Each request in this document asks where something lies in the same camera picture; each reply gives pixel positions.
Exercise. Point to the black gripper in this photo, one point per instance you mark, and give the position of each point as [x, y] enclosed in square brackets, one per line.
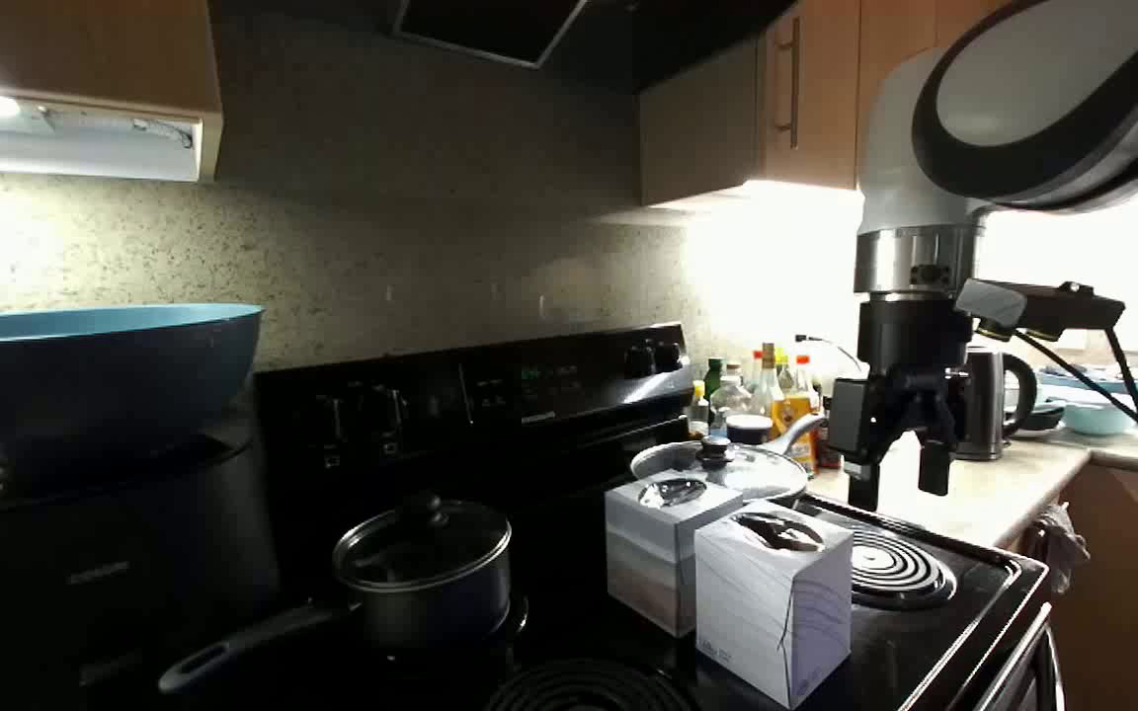
[912, 349]

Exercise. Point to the white tissue box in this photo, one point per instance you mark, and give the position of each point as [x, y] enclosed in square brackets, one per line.
[771, 598]
[648, 544]

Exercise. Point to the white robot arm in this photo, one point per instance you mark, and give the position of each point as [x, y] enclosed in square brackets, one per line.
[1034, 107]

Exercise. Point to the black electric kettle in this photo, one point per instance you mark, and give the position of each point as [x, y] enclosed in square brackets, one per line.
[996, 397]

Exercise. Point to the frying pan with glass lid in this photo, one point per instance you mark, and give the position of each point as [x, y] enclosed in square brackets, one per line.
[743, 461]

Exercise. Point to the teal bowl on counter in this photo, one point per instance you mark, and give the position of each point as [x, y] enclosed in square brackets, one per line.
[1096, 420]

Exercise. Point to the wooden upper cabinet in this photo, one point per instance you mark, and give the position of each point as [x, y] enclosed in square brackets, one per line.
[792, 100]

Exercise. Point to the black electric stove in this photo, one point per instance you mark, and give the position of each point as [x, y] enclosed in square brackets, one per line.
[543, 432]

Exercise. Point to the black saucepan with lid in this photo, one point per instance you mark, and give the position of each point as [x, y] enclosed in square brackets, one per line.
[424, 574]

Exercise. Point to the range hood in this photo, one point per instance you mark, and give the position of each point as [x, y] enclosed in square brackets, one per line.
[514, 33]

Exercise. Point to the large blue bowl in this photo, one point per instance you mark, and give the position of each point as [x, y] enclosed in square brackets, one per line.
[98, 385]

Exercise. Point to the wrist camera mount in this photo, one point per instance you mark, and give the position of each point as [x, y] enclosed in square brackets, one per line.
[1046, 310]

